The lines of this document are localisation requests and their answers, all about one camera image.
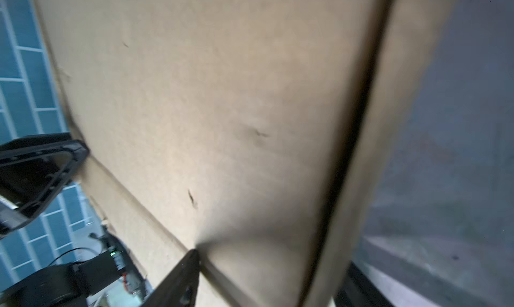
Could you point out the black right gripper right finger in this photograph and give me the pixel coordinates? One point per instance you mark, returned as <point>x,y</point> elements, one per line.
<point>358,291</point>

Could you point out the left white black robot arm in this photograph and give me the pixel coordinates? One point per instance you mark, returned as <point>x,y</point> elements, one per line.
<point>71,284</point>

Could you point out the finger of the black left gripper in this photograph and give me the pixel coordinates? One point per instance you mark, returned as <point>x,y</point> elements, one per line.
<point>34,170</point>

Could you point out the brown cardboard box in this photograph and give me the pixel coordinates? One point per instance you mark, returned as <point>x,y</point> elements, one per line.
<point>254,131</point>

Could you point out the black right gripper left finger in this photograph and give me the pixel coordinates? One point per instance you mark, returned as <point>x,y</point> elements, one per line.
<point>180,287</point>

